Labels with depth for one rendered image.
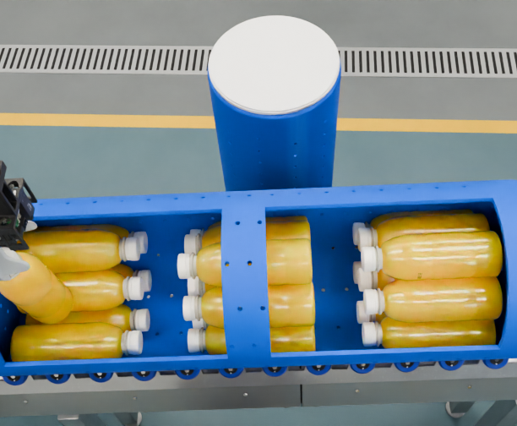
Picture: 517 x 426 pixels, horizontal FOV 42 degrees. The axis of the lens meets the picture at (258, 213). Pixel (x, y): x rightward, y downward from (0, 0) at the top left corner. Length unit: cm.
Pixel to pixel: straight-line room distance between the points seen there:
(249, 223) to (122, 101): 190
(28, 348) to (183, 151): 160
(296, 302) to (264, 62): 60
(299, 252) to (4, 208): 43
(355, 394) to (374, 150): 148
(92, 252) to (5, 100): 194
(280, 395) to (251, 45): 73
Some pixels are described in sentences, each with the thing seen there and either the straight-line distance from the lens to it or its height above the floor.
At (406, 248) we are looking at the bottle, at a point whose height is 119.
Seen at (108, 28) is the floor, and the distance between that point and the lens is 316.
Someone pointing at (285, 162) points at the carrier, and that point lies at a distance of 151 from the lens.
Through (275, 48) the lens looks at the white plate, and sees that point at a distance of 150.
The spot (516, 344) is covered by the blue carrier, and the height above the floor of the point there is 112.
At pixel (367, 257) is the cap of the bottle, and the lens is 105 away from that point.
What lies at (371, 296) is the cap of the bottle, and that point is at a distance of 107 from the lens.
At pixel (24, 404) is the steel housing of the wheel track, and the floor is 87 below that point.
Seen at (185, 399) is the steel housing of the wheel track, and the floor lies 87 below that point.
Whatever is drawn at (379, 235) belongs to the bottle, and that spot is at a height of 113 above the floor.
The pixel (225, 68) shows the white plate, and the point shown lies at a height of 104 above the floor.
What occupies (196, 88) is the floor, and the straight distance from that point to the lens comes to 284.
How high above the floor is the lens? 209
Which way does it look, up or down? 59 degrees down
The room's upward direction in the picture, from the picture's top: 5 degrees counter-clockwise
